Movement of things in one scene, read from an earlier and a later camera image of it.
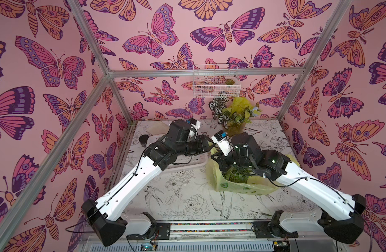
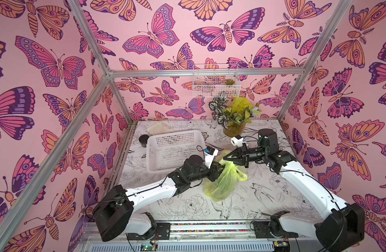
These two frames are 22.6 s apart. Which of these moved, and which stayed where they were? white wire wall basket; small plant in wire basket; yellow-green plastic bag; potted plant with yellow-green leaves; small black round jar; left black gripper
Moved: yellow-green plastic bag; left black gripper
Stayed: white wire wall basket; small black round jar; small plant in wire basket; potted plant with yellow-green leaves
